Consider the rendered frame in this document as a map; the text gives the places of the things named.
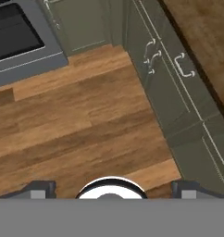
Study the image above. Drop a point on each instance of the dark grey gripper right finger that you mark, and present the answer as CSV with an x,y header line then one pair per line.
x,y
186,188

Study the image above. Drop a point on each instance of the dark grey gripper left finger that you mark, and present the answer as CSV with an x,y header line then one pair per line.
x,y
43,187

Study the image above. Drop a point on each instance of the green cupboard door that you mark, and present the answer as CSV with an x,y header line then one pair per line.
x,y
171,102
197,163
137,34
83,24

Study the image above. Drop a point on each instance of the white and black round thing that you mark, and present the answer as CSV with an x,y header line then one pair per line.
x,y
112,188

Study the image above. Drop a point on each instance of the grey oven with black window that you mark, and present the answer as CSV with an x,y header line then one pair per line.
x,y
21,40

